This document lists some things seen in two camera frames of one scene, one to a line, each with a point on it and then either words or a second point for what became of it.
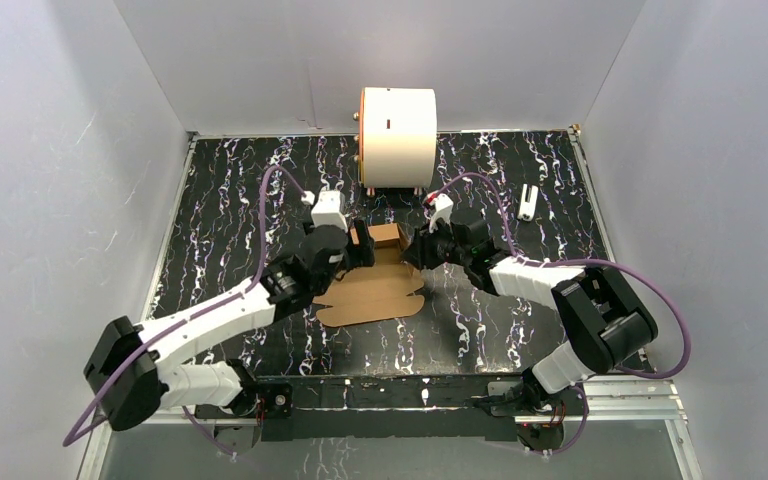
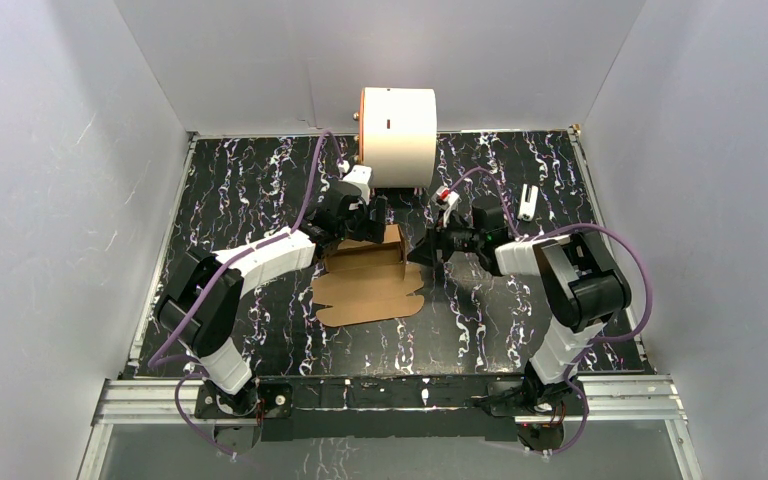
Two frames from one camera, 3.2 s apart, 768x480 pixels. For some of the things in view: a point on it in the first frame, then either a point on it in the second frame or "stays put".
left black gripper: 352,245 to 371,221
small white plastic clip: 526,209 stays put
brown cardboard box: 377,292 stays put
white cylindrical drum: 397,137 stays put
